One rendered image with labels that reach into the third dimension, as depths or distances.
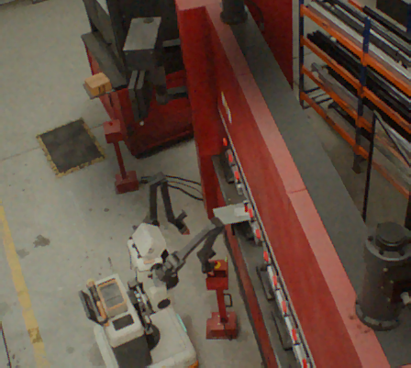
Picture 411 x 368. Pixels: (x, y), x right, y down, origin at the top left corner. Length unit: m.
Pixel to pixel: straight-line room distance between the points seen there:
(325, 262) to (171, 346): 2.41
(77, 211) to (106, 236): 0.51
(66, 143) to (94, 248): 1.70
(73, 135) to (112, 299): 3.30
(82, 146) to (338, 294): 5.00
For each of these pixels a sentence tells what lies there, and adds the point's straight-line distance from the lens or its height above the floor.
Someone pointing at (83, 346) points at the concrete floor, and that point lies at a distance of 5.45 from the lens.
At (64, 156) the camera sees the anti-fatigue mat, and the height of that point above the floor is 0.01.
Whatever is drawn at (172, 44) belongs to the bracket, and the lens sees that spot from 5.40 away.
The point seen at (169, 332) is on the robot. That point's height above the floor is 0.28.
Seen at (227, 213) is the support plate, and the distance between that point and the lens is 4.74.
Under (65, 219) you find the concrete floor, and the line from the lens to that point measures 6.44.
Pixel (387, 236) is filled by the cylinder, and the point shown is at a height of 2.77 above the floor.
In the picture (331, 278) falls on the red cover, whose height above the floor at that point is 2.30.
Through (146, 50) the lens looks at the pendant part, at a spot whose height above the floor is 1.93.
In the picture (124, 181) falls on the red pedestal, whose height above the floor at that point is 0.12.
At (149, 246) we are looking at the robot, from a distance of 4.14.
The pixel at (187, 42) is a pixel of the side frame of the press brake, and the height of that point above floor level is 2.03.
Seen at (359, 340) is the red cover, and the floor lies 2.30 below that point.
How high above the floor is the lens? 4.44
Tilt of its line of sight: 42 degrees down
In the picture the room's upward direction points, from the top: 8 degrees counter-clockwise
